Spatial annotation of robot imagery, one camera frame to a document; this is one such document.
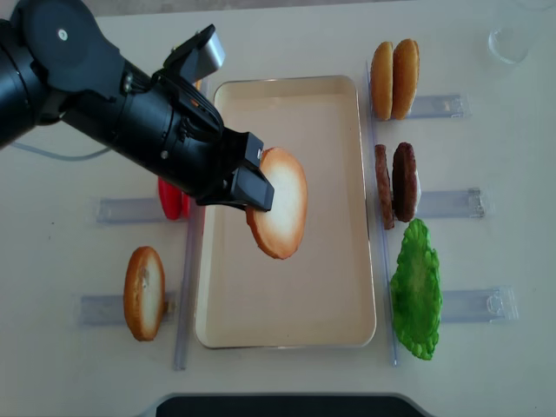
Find red tomato slice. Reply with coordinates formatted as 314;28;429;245
157;177;190;221

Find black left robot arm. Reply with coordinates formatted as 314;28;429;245
1;1;274;211

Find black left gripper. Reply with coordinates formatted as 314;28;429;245
129;71;275;212

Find clear long rail left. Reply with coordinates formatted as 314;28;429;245
174;198;205;371

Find clear rail patty holder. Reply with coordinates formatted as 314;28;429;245
415;178;494;219

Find brown meat patty back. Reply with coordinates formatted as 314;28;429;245
374;144;394;230

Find grey cable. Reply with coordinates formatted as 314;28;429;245
10;141;112;162

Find clear rail lettuce holder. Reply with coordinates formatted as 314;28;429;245
441;286;519;323

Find clear long rail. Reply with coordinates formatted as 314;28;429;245
366;59;399;367
174;198;205;371

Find tan bun slice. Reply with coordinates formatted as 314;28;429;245
392;38;420;120
370;41;394;121

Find clear rail tomato holder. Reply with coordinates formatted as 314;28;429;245
95;198;167;225

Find clear rail bun holder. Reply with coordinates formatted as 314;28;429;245
407;94;471;119

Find clear glass cup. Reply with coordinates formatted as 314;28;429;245
488;27;529;64

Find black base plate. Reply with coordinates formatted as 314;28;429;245
156;394;425;416

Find toasted bread slice standing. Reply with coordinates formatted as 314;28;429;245
122;246;165;341

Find brown meat patty front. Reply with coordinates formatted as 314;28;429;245
393;142;418;222

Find brown meat patty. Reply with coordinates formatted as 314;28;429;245
393;142;418;222
374;144;394;230

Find tan bun slice inner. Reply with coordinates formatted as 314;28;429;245
392;38;420;120

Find toasted bread slice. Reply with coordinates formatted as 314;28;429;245
246;147;308;260
122;246;165;341

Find clear long rail right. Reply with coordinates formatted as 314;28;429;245
366;59;399;367

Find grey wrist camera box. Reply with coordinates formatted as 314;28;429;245
163;24;226;83

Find cream rectangular tray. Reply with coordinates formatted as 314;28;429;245
195;76;376;348

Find clear rail bread holder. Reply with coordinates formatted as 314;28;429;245
74;291;177;328

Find green lettuce leaf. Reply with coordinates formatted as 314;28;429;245
390;218;443;361

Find tan bun slice outer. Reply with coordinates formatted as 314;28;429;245
370;41;394;121

